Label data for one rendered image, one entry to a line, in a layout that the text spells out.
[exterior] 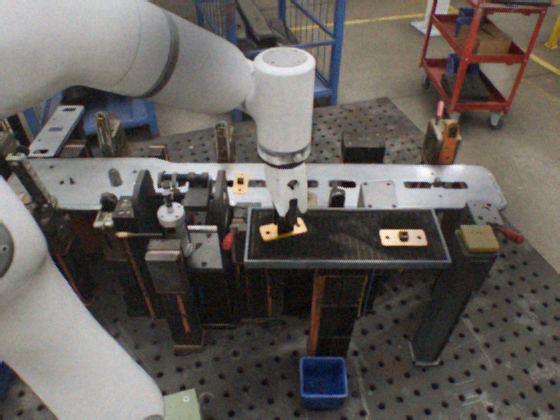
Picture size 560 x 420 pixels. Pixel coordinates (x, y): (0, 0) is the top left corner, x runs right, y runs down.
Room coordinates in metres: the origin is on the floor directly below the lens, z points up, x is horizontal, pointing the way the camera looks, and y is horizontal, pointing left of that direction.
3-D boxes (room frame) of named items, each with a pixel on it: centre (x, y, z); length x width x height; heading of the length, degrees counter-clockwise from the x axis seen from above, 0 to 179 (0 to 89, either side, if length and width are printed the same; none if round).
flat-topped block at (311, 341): (0.55, -0.12, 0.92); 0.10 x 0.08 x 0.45; 89
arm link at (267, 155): (0.56, -0.01, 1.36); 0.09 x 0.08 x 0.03; 18
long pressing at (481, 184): (0.89, 0.09, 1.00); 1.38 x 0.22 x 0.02; 89
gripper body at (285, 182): (0.56, -0.01, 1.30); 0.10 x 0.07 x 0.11; 18
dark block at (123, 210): (0.67, 0.33, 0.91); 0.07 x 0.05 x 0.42; 179
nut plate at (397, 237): (0.54, -0.23, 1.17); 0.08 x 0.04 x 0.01; 90
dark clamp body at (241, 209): (0.69, 0.07, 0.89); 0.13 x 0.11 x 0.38; 179
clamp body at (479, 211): (0.72, -0.48, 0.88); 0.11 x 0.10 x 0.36; 179
